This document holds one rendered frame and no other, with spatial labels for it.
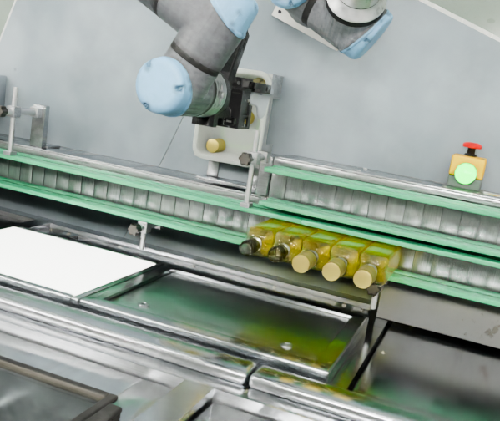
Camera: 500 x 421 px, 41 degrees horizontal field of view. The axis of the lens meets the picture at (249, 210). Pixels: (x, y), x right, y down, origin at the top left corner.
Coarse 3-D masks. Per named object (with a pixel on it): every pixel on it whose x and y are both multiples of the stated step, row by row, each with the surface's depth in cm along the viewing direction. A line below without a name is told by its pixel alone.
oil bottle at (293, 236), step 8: (296, 224) 143; (280, 232) 132; (288, 232) 133; (296, 232) 135; (304, 232) 136; (312, 232) 139; (280, 240) 130; (288, 240) 130; (296, 240) 130; (296, 248) 130; (288, 256) 130
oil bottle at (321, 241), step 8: (320, 232) 139; (328, 232) 140; (336, 232) 141; (304, 240) 130; (312, 240) 130; (320, 240) 131; (328, 240) 132; (336, 240) 135; (304, 248) 129; (312, 248) 128; (320, 248) 128; (328, 248) 129; (320, 256) 128; (328, 256) 130; (320, 264) 128
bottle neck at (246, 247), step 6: (246, 240) 128; (252, 240) 129; (258, 240) 131; (240, 246) 128; (246, 246) 130; (252, 246) 127; (258, 246) 129; (240, 252) 128; (246, 252) 128; (252, 252) 127
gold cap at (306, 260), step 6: (306, 252) 124; (312, 252) 125; (294, 258) 122; (300, 258) 122; (306, 258) 121; (312, 258) 123; (294, 264) 122; (300, 264) 122; (306, 264) 121; (312, 264) 123; (300, 270) 122; (306, 270) 121
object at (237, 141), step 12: (240, 72) 156; (252, 72) 154; (264, 72) 154; (252, 108) 163; (264, 120) 155; (204, 132) 164; (216, 132) 167; (228, 132) 166; (240, 132) 165; (252, 132) 164; (204, 144) 165; (228, 144) 166; (240, 144) 165; (252, 144) 164; (204, 156) 161; (216, 156) 160; (228, 156) 162
